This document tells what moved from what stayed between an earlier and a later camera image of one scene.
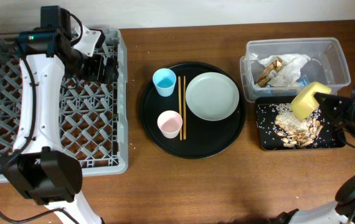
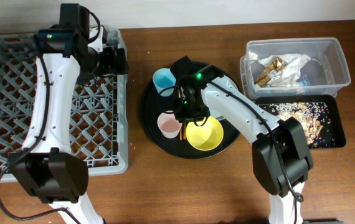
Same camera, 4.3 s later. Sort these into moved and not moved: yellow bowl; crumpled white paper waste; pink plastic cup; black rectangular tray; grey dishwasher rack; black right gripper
Moved: yellow bowl; black right gripper
Not moved: crumpled white paper waste; black rectangular tray; grey dishwasher rack; pink plastic cup
